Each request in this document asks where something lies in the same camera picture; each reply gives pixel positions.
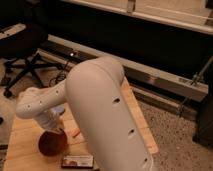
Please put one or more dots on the red-brown ceramic bowl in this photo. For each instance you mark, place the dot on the red-brown ceramic bowl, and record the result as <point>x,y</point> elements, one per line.
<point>51,144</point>

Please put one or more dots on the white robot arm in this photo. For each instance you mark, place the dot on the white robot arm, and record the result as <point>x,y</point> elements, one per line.
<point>92,90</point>

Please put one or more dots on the blue flat object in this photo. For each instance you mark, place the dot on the blue flat object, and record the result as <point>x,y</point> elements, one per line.
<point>59,110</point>

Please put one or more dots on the small flat printed box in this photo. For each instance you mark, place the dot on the small flat printed box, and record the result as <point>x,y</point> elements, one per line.
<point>77,161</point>

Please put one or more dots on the metal rod at right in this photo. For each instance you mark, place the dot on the metal rod at right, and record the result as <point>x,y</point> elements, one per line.
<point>196,78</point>

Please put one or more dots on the black office chair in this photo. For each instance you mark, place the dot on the black office chair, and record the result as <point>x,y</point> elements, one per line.
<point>18,45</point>

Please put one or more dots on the dark object right edge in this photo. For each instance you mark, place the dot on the dark object right edge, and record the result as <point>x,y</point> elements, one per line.
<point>204,128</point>

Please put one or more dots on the long metal rail beam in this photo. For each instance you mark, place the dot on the long metal rail beam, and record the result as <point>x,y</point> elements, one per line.
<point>140,72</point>

